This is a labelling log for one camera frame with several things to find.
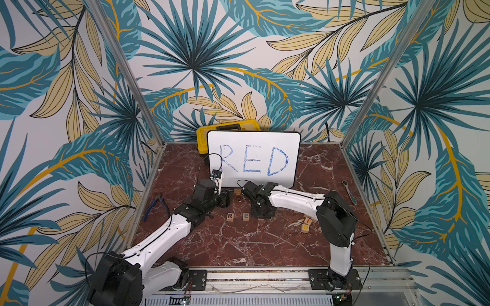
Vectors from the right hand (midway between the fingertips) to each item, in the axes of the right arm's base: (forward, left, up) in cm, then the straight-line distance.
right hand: (257, 215), depth 89 cm
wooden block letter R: (-1, +13, 0) cm, 13 cm away
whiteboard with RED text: (+20, -3, +18) cm, 27 cm away
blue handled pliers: (+11, +49, 0) cm, 50 cm away
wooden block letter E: (-1, +6, +1) cm, 6 cm away
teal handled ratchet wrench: (+17, -48, 0) cm, 50 cm away
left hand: (+5, +14, +12) cm, 19 cm away
